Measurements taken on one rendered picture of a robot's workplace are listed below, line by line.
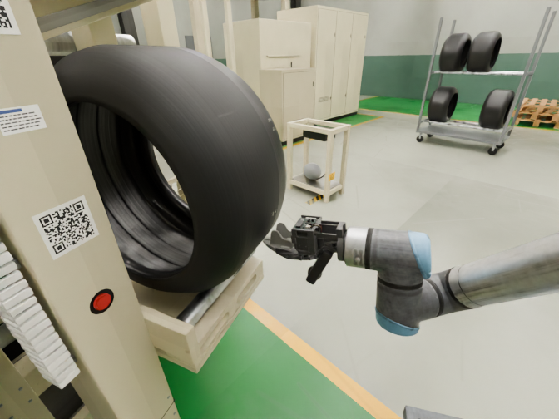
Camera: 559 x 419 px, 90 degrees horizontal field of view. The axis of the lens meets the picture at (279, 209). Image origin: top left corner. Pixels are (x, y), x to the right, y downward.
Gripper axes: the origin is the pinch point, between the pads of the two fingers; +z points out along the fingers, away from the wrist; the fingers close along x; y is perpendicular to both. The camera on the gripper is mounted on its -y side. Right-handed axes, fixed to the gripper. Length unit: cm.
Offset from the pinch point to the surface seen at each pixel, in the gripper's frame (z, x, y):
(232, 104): -0.3, 4.6, 34.5
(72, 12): 50, -7, 60
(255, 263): 11.0, -8.5, -14.5
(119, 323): 18.1, 31.1, -1.3
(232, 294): 10.7, 6.0, -14.6
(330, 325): 6, -65, -102
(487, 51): -123, -495, 30
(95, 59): 18, 16, 45
